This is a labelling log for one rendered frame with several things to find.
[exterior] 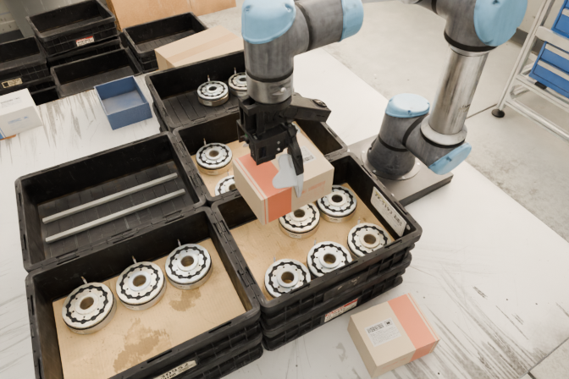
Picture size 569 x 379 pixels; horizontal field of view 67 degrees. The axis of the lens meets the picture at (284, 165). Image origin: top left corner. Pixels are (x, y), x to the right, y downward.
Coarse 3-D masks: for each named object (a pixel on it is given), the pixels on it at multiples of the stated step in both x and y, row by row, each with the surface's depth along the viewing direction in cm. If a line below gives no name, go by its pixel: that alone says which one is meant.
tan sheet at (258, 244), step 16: (256, 224) 109; (272, 224) 109; (320, 224) 109; (336, 224) 109; (352, 224) 109; (240, 240) 105; (256, 240) 105; (272, 240) 105; (288, 240) 105; (304, 240) 105; (320, 240) 105; (336, 240) 105; (256, 256) 102; (272, 256) 102; (288, 256) 102; (304, 256) 102; (256, 272) 99
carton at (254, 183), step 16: (304, 144) 87; (240, 160) 84; (272, 160) 84; (304, 160) 84; (320, 160) 84; (240, 176) 82; (256, 176) 81; (272, 176) 81; (304, 176) 81; (320, 176) 82; (240, 192) 87; (256, 192) 78; (272, 192) 78; (288, 192) 80; (304, 192) 82; (320, 192) 85; (256, 208) 82; (272, 208) 80; (288, 208) 83
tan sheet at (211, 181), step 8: (232, 144) 130; (240, 144) 130; (312, 144) 130; (232, 152) 127; (240, 152) 127; (248, 152) 127; (320, 152) 127; (232, 168) 123; (208, 176) 120; (216, 176) 120; (224, 176) 120; (208, 184) 118; (216, 184) 118
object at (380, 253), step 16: (336, 160) 111; (368, 176) 107; (384, 192) 103; (400, 208) 101; (224, 224) 96; (416, 224) 96; (400, 240) 94; (416, 240) 95; (240, 256) 90; (368, 256) 90; (384, 256) 93; (336, 272) 88; (352, 272) 90; (256, 288) 85; (304, 288) 85; (320, 288) 88; (272, 304) 83; (288, 304) 85
